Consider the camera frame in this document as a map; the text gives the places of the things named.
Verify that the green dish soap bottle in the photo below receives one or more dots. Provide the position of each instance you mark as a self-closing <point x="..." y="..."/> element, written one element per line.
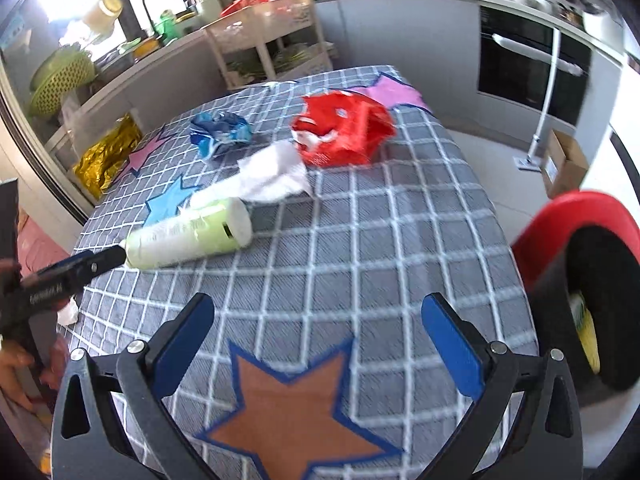
<point x="168" y="26"/>

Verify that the gold foil bag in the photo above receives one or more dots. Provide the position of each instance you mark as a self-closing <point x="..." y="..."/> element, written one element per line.
<point x="100" y="164"/>

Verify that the green plastic colander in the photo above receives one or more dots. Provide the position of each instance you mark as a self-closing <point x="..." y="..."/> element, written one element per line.
<point x="64" y="70"/>

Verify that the cardboard box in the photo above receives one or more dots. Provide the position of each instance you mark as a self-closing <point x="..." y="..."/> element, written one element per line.
<point x="564" y="165"/>

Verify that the blue snack wrapper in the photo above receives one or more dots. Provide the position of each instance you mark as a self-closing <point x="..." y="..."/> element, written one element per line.
<point x="216" y="134"/>

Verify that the white paper tissue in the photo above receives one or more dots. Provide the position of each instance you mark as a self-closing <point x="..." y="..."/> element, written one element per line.
<point x="268" y="176"/>

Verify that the grey checked tablecloth with stars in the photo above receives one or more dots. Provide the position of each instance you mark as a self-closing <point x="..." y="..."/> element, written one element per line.
<point x="317" y="365"/>

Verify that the beige plastic storage rack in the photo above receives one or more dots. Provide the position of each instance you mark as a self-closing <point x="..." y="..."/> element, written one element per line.
<point x="272" y="41"/>

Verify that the red plastic bag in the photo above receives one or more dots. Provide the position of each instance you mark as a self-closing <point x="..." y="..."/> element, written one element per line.
<point x="340" y="128"/>

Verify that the person hand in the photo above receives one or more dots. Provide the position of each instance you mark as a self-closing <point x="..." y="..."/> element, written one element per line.
<point x="15" y="358"/>

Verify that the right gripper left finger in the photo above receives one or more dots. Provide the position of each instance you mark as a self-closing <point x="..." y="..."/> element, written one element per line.
<point x="88" y="441"/>

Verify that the red trash bin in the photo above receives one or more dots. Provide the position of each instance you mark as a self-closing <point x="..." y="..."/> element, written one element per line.
<point x="587" y="242"/>

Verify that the green white plastic bottle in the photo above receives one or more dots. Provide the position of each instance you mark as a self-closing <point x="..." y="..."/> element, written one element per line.
<point x="219" y="228"/>

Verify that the white mop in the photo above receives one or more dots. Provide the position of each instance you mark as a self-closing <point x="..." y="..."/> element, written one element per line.
<point x="530" y="162"/>

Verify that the black built-in oven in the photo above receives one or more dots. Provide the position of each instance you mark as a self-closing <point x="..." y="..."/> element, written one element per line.
<point x="515" y="62"/>

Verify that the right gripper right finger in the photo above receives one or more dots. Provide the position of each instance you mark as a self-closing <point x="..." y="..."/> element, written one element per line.
<point x="545" y="439"/>

